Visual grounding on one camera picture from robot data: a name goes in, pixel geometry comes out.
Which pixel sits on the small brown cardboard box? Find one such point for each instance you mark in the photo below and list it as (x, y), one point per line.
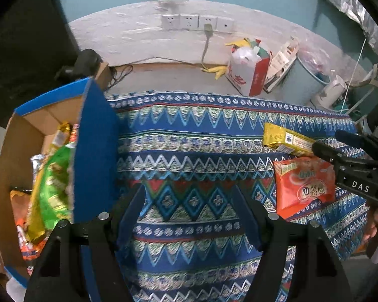
(104, 75)

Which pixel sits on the blue cardboard box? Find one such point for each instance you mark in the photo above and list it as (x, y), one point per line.
(94, 151)

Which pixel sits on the thin white stick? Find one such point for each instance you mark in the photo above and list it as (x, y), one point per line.
(356, 69)

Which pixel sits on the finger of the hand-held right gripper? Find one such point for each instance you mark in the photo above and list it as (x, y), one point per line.
(330, 155)
(352, 138)

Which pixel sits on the white kettle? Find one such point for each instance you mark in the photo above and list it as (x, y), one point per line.
(332, 91)

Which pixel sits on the white wall socket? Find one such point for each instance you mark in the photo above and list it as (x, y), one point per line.
(189, 22)
(204, 21)
(225, 25)
(170, 22)

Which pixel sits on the plain yellow snack packet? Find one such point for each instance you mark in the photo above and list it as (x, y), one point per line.
(61, 135)

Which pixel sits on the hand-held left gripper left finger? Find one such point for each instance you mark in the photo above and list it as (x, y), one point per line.
(129, 217)

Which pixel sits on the long yellow snack packet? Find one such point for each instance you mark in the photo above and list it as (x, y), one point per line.
(280, 137)

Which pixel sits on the large orange snack packet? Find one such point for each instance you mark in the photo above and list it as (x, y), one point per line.
(302, 192)

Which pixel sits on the grey trash bin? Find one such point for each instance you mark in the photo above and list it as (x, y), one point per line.
(305, 81)

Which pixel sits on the white paper carton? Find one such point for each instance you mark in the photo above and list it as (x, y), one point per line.
(283, 63)

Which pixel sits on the red snack packet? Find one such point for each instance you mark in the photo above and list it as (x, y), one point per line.
(74, 133)

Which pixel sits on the white plastic object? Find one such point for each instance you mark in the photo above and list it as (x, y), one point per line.
(15, 289)

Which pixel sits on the red and white bag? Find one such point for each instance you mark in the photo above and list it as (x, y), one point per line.
(245, 69)

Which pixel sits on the banana peel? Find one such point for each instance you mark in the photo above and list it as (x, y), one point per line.
(215, 70)

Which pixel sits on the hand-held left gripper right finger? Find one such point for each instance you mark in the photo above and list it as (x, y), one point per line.
(245, 220)

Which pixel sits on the silver foil duct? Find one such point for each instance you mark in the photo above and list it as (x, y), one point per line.
(359, 9)

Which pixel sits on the green snack packet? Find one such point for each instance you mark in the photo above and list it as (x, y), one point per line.
(55, 188)

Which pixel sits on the patterned blue tablecloth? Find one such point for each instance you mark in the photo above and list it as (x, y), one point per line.
(192, 170)

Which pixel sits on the black device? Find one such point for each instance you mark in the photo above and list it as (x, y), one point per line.
(86, 61)

